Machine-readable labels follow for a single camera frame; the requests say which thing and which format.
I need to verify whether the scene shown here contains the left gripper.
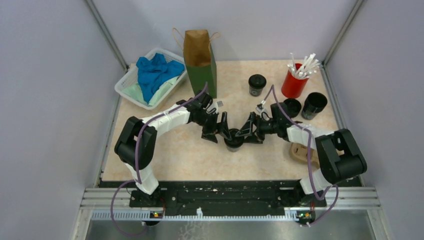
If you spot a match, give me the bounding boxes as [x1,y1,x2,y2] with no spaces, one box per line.
[193,109,231,143]

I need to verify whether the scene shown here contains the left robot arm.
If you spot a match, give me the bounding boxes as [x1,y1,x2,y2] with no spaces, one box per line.
[114,90,232,207]

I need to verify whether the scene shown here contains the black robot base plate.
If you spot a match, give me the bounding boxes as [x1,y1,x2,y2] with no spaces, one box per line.
[129,180,327,217]

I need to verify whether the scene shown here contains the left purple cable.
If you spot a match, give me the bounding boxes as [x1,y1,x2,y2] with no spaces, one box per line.
[110,82,210,238]

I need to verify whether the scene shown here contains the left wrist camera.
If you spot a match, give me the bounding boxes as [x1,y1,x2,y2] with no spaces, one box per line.
[209,101,224,114]

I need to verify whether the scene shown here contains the green brown paper bag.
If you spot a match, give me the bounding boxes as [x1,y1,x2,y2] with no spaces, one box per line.
[172,28,221,99]

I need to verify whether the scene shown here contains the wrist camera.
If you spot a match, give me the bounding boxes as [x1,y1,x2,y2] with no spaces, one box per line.
[209,101,224,114]
[255,101,268,116]

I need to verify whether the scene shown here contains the red cylindrical straw holder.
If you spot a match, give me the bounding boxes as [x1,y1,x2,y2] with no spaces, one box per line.
[281,70,309,99]

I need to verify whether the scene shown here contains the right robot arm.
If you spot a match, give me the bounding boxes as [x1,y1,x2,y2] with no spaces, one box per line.
[235,102,368,206]

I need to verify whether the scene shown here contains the light green cloth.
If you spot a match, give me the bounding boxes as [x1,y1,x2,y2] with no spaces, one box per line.
[122,76,178,106]

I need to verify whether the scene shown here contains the black coffee cup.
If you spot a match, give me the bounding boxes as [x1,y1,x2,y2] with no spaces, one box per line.
[226,144,242,153]
[249,84,265,97]
[301,92,328,120]

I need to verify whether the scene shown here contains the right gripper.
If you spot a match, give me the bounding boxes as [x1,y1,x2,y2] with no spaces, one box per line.
[235,112,279,145]

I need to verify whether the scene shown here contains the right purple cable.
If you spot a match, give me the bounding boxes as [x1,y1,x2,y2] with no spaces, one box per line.
[261,84,339,229]

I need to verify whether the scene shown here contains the blue cloth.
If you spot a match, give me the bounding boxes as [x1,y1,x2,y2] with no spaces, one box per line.
[136,53,185,102]

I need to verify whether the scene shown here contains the black coffee cup lid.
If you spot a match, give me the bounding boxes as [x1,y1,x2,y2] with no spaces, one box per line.
[248,74,267,89]

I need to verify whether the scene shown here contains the purple cable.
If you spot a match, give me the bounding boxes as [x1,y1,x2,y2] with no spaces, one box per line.
[110,82,210,238]
[261,84,339,229]

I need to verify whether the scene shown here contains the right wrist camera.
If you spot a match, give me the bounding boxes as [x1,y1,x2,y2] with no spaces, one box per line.
[255,101,268,116]

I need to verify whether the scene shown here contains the stack of black lids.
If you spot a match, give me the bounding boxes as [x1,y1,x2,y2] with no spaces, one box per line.
[283,98,302,118]

